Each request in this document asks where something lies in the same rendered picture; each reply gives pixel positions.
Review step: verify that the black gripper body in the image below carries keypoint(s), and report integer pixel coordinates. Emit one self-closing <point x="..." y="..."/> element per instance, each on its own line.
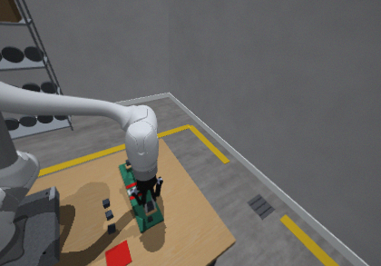
<point x="146" y="184"/>

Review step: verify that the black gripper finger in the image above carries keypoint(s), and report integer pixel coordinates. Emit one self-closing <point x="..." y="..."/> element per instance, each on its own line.
<point x="143" y="198"/>
<point x="157" y="191"/>

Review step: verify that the red square plate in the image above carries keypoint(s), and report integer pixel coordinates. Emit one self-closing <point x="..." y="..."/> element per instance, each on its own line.
<point x="118" y="255"/>

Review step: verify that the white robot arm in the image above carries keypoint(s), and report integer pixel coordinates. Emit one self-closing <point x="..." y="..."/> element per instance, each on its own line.
<point x="18" y="171"/>

